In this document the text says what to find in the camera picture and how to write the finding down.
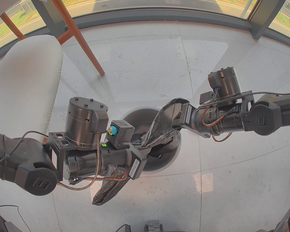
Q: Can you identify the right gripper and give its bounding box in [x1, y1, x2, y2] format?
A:
[179, 102, 247, 139]

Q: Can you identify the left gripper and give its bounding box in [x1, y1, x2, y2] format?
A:
[64, 143, 148, 181]

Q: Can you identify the black plastic bag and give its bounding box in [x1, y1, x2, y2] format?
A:
[92, 98, 190, 206]

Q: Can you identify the white trash bin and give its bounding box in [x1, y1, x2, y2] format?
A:
[120, 106, 183, 174]

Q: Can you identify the window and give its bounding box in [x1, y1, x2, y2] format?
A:
[0, 0, 290, 63]

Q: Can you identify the cream wooden chair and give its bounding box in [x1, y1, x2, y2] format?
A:
[0, 0, 105, 143]

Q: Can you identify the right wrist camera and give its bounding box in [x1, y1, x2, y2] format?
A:
[200, 91, 215, 106]

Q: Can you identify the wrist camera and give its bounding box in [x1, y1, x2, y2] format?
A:
[200, 91, 215, 106]
[106, 120, 135, 150]

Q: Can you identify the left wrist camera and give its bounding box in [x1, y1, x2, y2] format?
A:
[106, 120, 135, 150]

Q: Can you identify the black cable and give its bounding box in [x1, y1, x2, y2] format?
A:
[115, 223, 132, 232]
[0, 204, 28, 232]

